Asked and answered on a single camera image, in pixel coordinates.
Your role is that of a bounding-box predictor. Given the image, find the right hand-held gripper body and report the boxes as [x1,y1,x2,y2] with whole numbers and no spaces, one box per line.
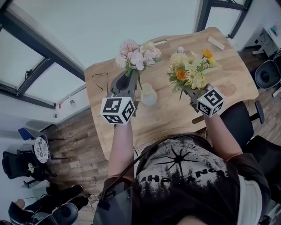
[184,83,225,118]

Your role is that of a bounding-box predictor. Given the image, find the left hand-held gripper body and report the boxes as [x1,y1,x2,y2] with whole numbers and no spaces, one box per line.
[100,86,139,126]

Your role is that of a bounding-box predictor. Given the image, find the white vase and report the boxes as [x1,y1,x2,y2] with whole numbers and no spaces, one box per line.
[140,83,159,107]

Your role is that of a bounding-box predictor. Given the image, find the pink flowers bunch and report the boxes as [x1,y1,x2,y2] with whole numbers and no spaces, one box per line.
[115,39,163,91]

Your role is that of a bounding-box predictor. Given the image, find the yellow flowers bunch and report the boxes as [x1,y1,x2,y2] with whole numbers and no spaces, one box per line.
[165,49,223,101]

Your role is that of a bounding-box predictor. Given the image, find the person's right forearm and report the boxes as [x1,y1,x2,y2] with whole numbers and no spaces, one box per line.
[202,113,244,161]

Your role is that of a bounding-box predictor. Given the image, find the person's left forearm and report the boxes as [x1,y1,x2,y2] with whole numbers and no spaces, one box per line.
[108,122,135,183]

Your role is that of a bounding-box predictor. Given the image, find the eyeglasses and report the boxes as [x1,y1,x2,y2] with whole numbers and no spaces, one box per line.
[91,73,109,91]

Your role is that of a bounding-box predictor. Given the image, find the black office chair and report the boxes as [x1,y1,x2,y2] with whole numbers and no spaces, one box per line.
[220,100,265,150]

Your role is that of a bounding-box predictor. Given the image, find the light wooden block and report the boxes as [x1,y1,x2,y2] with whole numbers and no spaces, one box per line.
[207,36,225,50]

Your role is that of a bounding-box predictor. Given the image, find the black mesh swivel chair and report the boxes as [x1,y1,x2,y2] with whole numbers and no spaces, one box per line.
[254,49,281,97]

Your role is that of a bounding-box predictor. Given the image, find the round patterned cushion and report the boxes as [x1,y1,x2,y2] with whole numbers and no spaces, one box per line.
[34,136,49,163]

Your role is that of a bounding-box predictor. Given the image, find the black printed t-shirt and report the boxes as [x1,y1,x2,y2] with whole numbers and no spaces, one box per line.
[131,134,273,225]

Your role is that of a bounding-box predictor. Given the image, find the black framed window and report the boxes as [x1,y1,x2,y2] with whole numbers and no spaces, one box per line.
[0,0,86,109]
[195,0,253,38]

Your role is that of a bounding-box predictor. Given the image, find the white desk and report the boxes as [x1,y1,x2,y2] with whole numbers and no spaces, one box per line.
[252,25,281,55]

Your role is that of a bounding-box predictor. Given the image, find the blue chair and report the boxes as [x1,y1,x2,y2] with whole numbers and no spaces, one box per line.
[18,127,66,163]

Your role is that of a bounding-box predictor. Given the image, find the small white flower sprig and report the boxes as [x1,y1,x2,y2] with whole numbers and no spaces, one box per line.
[28,162,39,174]

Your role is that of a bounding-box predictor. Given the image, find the black shell chair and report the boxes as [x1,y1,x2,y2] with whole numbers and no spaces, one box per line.
[8,201,79,225]

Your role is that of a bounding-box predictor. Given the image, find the black fabric armchair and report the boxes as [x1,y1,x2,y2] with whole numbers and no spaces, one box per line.
[2,151,44,182]

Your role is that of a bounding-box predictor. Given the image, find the black cable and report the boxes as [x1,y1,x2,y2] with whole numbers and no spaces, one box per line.
[100,144,159,200]

